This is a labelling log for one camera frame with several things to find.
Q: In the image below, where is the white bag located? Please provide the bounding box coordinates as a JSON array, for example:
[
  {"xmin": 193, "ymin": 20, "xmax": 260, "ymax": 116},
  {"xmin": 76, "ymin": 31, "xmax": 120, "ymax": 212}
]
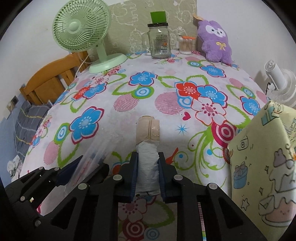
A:
[{"xmin": 135, "ymin": 141, "xmax": 160, "ymax": 196}]

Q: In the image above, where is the beige bandage roll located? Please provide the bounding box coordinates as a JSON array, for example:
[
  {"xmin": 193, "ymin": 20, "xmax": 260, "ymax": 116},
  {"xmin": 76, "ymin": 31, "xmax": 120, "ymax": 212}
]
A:
[{"xmin": 135, "ymin": 115, "xmax": 160, "ymax": 144}]

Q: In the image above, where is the white crumpled cloth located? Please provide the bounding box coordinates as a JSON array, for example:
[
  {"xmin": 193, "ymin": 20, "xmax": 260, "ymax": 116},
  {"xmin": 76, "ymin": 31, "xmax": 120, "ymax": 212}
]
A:
[{"xmin": 7, "ymin": 155, "xmax": 23, "ymax": 181}]

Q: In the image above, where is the grey plaid pillow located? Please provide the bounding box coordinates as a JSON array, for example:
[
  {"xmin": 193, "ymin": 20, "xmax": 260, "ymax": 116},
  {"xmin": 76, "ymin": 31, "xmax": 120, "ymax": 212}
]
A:
[{"xmin": 14, "ymin": 100, "xmax": 51, "ymax": 162}]

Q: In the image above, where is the yellow cartoon storage box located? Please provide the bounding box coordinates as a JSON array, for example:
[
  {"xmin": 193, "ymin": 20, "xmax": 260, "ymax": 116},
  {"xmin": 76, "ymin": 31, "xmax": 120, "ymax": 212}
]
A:
[{"xmin": 228, "ymin": 101, "xmax": 295, "ymax": 240}]

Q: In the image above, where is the floral tablecloth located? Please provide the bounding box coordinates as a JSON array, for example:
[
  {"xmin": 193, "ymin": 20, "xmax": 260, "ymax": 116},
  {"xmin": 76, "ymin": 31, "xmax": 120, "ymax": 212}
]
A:
[{"xmin": 21, "ymin": 52, "xmax": 267, "ymax": 240}]

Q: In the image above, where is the green desk fan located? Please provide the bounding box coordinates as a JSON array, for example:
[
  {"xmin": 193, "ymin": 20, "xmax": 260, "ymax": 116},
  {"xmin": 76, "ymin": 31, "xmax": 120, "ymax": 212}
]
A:
[{"xmin": 52, "ymin": 0, "xmax": 127, "ymax": 74}]

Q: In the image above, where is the white standing fan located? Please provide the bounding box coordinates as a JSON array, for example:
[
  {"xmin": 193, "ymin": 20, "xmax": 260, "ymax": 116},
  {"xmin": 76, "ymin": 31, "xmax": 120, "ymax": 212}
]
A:
[{"xmin": 264, "ymin": 60, "xmax": 295, "ymax": 108}]

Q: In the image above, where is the glass mason jar mug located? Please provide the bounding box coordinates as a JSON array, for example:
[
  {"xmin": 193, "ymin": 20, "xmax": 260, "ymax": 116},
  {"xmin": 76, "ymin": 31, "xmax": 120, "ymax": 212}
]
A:
[{"xmin": 142, "ymin": 22, "xmax": 171, "ymax": 59}]

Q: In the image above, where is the green patterned backboard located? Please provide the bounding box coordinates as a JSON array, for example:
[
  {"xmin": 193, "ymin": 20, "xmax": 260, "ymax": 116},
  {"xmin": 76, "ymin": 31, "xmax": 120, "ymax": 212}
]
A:
[{"xmin": 104, "ymin": 0, "xmax": 197, "ymax": 54}]

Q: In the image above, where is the cotton swab jar orange lid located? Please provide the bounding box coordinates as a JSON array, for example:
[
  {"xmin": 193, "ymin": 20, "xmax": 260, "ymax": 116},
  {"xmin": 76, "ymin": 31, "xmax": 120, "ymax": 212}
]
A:
[{"xmin": 178, "ymin": 36, "xmax": 196, "ymax": 55}]

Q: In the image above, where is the purple plush bunny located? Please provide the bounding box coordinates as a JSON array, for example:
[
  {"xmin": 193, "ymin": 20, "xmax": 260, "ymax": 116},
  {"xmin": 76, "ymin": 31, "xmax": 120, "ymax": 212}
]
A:
[{"xmin": 197, "ymin": 20, "xmax": 232, "ymax": 65}]

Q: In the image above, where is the green cup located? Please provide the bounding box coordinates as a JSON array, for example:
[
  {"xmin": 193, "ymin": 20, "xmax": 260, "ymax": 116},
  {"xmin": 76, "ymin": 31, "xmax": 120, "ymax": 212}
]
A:
[{"xmin": 150, "ymin": 11, "xmax": 167, "ymax": 24}]

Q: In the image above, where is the orange plush hang tag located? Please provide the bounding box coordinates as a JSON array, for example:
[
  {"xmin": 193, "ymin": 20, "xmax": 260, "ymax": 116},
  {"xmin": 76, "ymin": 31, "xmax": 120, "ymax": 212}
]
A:
[{"xmin": 193, "ymin": 14, "xmax": 204, "ymax": 21}]

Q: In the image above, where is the wall power socket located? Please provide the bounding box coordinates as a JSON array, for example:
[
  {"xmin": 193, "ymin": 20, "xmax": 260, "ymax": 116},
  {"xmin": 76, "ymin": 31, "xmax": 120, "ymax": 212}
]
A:
[{"xmin": 11, "ymin": 96, "xmax": 19, "ymax": 105}]

